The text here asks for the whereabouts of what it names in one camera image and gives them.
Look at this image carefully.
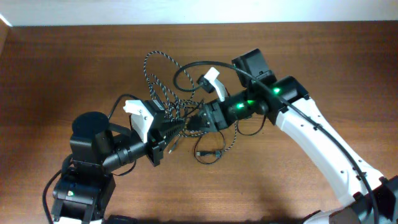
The thin black cable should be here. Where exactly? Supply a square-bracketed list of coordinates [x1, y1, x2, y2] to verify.
[167, 99, 228, 166]

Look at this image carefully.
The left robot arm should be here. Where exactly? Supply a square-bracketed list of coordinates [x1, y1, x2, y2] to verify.
[44, 111, 185, 223]

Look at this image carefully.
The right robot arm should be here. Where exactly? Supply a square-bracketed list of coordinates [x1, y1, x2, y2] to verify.
[187, 49, 397, 223]

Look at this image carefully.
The black white braided cable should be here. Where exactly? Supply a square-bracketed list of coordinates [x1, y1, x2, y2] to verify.
[142, 50, 239, 154]

